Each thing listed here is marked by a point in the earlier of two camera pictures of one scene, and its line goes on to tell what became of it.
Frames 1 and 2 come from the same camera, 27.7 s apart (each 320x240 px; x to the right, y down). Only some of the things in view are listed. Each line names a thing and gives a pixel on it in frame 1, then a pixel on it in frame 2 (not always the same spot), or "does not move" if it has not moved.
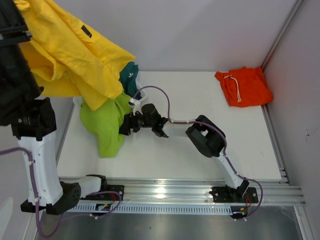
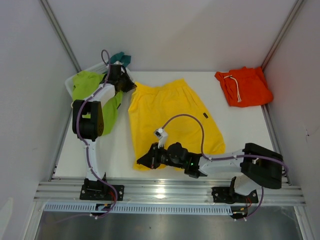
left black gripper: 11,24 → 130,85
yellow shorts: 69,58 → 169,105
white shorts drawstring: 239,98 does not move
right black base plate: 223,194 does not move
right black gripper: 130,123 → 151,158
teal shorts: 128,77 → 125,59
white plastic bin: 77,100 → 100,67
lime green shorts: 104,125 → 84,84
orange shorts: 245,87 does not move
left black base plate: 107,196 does not move
